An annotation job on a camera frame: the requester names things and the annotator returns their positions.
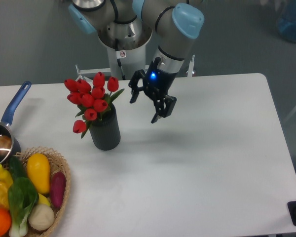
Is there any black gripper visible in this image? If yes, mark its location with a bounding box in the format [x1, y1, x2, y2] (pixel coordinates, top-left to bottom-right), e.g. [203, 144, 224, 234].
[128, 57, 177, 123]

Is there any red tulip bouquet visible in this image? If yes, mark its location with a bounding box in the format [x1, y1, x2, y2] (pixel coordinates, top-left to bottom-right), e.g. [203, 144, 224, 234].
[64, 72, 124, 138]

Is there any dark grey ribbed vase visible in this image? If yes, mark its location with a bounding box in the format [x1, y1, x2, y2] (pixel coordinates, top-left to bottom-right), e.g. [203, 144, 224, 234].
[89, 104, 121, 151]

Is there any woven bamboo basket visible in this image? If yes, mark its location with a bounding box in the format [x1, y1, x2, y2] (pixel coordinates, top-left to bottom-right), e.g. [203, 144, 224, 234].
[16, 147, 71, 237]

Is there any purple eggplant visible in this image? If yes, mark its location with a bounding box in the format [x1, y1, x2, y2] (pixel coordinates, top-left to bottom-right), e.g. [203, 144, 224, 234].
[50, 171, 66, 208]

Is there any yellow squash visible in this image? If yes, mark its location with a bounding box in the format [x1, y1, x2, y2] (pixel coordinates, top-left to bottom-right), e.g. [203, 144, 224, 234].
[27, 153, 50, 195]

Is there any blue transparent container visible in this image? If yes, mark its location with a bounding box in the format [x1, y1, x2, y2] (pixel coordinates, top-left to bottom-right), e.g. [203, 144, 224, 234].
[276, 0, 296, 43]

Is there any bread roll in pan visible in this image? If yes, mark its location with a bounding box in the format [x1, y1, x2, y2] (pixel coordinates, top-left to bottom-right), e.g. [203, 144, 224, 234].
[0, 135, 12, 156]

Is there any green bok choy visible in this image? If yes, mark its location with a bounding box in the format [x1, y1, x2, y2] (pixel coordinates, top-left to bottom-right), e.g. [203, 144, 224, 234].
[8, 156, 38, 237]

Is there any white garlic bulb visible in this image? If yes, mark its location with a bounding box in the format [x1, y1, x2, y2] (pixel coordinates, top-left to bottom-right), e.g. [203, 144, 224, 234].
[29, 204, 55, 231]

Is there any small yellow pepper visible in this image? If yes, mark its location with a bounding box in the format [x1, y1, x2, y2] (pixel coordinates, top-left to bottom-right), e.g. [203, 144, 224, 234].
[0, 164, 13, 188]

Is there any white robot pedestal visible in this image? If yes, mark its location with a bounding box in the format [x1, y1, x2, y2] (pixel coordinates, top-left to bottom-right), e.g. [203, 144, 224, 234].
[68, 0, 153, 80]

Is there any white table clamp bracket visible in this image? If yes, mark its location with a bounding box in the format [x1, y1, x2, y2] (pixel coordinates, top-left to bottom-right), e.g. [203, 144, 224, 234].
[186, 54, 196, 77]

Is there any blue handled saucepan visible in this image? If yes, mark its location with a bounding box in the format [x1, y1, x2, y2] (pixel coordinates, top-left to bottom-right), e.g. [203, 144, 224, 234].
[0, 81, 32, 165]

